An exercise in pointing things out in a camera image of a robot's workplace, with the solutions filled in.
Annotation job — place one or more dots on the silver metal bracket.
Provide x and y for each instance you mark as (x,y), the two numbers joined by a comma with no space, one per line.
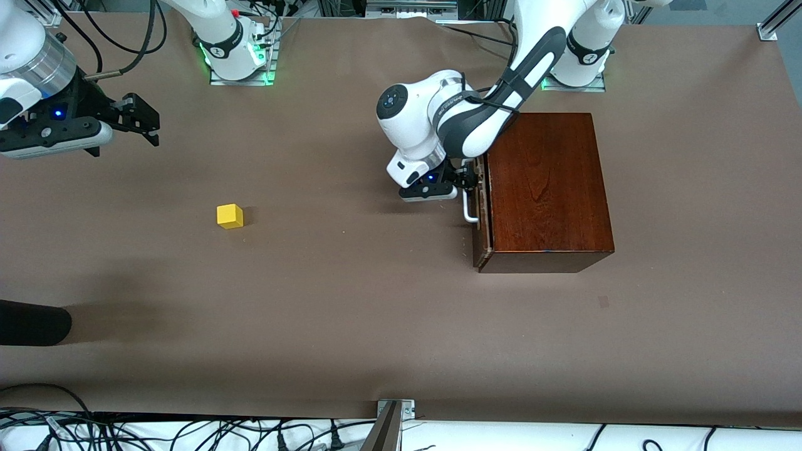
(407,408)

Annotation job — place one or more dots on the black cylindrical object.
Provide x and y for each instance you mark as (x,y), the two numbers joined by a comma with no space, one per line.
(31,322)

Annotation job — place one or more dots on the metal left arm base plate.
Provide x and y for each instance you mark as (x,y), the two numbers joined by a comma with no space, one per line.
(573,88)

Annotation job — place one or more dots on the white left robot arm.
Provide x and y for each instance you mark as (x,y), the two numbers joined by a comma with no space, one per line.
(476,119)

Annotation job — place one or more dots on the dark grey metal post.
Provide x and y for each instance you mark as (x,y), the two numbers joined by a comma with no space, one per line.
(383,432)

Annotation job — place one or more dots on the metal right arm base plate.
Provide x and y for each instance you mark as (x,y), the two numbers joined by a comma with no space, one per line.
(266,69)

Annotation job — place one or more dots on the aluminium frame rail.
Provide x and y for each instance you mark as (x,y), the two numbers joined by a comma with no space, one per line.
(53,17)
(774,22)

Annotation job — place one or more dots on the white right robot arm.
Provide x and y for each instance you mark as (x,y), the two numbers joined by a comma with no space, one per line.
(225,50)

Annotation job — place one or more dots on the silver electronics box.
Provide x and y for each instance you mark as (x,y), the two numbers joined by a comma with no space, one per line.
(410,7)

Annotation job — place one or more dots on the brown table cover sheet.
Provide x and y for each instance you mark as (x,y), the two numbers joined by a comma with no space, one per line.
(376,313)

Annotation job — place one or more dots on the dark brown wooden cabinet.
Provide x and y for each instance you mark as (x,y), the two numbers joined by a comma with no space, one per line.
(545,188)

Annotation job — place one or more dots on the yellow block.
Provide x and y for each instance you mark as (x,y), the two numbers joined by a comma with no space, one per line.
(229,216)

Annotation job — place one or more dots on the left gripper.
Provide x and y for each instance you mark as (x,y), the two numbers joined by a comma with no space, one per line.
(456,173)

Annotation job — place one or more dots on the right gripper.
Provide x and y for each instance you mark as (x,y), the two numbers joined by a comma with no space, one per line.
(89,102)

